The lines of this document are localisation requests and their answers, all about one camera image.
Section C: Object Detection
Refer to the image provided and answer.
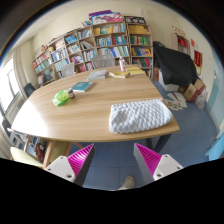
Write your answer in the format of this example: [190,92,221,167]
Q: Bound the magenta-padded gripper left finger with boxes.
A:
[44,143,96,187]

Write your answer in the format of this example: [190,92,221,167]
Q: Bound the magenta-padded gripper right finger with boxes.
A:
[133,142,185,185]

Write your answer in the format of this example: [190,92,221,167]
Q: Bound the white knitted towel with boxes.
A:
[108,98,174,135]

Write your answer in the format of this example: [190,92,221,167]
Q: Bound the green upholstered chair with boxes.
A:
[9,139,73,169]

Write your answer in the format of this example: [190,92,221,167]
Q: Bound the light blue board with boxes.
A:
[204,133,224,162]

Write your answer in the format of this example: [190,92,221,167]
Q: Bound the papers on floor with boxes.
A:
[163,92,189,112]

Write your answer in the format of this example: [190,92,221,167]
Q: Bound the green plastic bag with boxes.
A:
[51,89,71,107]

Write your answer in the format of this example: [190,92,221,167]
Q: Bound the small dark jar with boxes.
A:
[67,87,76,99]

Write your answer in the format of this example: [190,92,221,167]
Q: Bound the white plastic bag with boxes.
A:
[194,89,208,111]

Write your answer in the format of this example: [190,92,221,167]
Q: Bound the white box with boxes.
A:
[157,69,180,93]

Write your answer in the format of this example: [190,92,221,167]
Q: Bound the brown cardboard box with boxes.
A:
[183,78,206,104]

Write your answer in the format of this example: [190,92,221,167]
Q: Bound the teal book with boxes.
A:
[71,81,95,93]

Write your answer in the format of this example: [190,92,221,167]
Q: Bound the dark office chair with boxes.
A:
[23,82,37,98]

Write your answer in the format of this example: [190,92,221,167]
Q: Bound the pale blue door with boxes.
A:
[205,59,224,122]

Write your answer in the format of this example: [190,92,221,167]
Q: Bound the grey mesh chair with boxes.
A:
[91,54,116,70]
[60,62,76,79]

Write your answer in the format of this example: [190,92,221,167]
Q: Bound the grey book stack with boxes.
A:
[86,69,109,82]

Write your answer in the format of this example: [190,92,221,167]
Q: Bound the window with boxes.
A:
[0,56,23,113]

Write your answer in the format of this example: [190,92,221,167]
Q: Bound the yellow book stack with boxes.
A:
[125,65,147,77]

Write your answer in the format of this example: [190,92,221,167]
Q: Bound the black cloth cover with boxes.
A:
[152,41,200,89]

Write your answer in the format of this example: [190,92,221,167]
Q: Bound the white plastic bottle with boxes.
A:
[118,56,127,73]

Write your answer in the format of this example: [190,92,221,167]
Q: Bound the red hanging banner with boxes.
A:
[193,49,203,68]

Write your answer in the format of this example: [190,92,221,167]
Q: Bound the wooden bookshelf unit with books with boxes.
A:
[31,9,154,88]

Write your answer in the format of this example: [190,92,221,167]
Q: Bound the small wall shelf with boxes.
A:
[171,26,191,55]

